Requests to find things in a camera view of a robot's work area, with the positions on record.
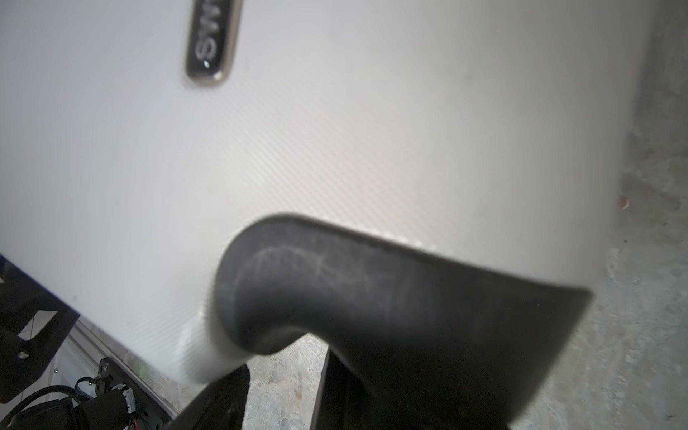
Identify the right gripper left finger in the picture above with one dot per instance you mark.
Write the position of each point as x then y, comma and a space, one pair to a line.
219, 406

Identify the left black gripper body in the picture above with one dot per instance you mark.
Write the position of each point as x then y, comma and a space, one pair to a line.
23, 361

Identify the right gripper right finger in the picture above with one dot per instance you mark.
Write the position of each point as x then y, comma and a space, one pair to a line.
341, 398

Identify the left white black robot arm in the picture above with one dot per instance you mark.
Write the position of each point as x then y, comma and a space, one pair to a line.
34, 326

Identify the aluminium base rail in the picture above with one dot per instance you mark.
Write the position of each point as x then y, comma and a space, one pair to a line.
84, 358

